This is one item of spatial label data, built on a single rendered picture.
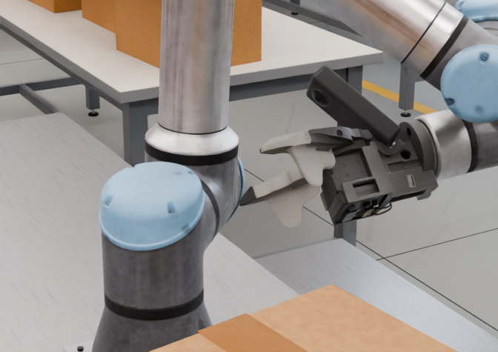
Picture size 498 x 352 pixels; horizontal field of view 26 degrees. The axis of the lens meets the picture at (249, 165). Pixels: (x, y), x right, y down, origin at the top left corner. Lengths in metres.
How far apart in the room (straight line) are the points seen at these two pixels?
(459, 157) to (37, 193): 0.95
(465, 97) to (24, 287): 0.80
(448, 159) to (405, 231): 2.64
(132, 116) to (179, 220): 1.60
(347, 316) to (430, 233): 2.93
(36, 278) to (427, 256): 2.20
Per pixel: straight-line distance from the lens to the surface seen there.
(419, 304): 1.55
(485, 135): 1.21
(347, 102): 1.19
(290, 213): 1.21
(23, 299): 1.58
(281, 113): 5.06
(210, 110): 1.29
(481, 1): 1.20
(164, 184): 1.22
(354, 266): 1.65
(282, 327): 0.88
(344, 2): 1.07
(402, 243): 3.74
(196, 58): 1.26
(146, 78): 2.80
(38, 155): 2.14
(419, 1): 1.08
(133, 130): 2.78
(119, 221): 1.19
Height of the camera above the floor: 1.55
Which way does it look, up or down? 21 degrees down
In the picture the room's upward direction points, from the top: straight up
